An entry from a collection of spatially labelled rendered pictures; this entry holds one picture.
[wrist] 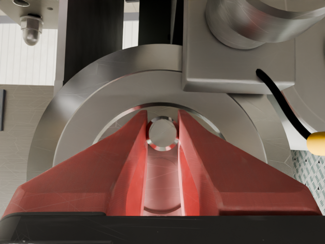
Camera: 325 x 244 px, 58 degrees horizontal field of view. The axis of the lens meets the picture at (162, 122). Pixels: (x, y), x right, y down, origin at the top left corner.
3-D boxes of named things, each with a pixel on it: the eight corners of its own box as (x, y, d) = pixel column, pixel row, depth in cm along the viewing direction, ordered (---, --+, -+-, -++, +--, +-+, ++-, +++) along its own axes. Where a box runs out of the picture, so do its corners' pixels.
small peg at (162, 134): (167, 108, 12) (187, 137, 11) (165, 115, 14) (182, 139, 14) (137, 129, 12) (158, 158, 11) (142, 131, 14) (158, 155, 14)
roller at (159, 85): (281, 85, 16) (254, 305, 15) (206, 121, 42) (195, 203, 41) (71, 54, 16) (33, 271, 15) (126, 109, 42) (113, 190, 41)
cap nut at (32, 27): (38, 15, 48) (36, 42, 48) (47, 24, 52) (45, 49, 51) (16, 15, 48) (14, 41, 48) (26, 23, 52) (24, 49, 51)
